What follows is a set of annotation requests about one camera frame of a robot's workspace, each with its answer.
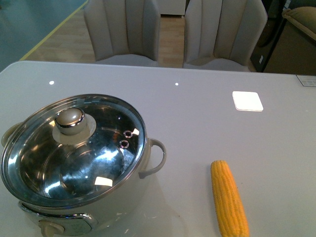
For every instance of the glass pot lid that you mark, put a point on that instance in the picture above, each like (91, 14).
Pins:
(41, 169)

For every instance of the yellow corn cob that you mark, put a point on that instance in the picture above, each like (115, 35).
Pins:
(231, 217)

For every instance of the white electric cooking pot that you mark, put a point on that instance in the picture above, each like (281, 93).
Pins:
(100, 213)

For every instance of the left beige upholstered chair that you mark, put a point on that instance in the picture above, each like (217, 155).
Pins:
(124, 32)

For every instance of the beige upholstered chair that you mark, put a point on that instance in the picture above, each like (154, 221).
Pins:
(222, 34)
(124, 32)

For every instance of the right beige upholstered chair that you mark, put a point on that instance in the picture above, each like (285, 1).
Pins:
(222, 34)

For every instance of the white cabinet column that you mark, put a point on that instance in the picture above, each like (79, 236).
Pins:
(172, 7)

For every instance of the table corner label sticker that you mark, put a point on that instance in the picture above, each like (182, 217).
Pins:
(307, 80)

